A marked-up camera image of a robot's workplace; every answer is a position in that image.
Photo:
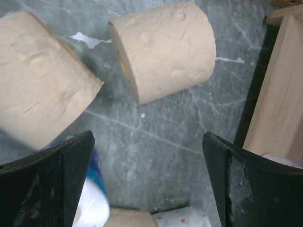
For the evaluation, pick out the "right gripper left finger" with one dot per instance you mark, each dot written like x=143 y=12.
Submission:
x=43 y=189

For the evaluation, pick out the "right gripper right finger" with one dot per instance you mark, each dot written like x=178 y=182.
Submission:
x=250 y=190

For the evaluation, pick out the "beige toilet roll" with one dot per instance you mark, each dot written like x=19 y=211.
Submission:
x=164 y=50
x=129 y=218
x=44 y=87

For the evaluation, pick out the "wooden two-tier shelf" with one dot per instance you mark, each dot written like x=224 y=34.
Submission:
x=272 y=123

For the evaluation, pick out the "white toilet roll blue wrapper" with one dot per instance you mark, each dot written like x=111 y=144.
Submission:
x=93 y=208

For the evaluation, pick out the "white dotted toilet roll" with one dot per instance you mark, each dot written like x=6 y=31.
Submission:
x=184 y=217

